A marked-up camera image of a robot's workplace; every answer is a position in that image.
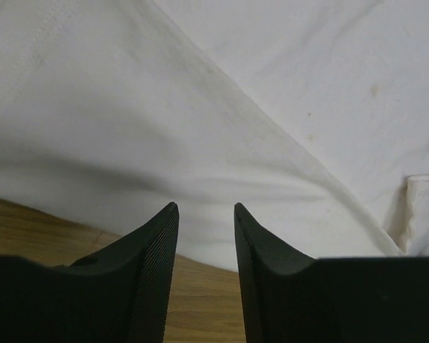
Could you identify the white t shirt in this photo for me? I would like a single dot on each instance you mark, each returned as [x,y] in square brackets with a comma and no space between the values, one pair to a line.
[313,114]

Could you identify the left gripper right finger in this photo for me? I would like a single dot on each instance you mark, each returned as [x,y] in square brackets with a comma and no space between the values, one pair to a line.
[288,296]

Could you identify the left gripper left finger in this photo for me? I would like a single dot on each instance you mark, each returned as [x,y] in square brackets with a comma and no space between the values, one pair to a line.
[117,294]

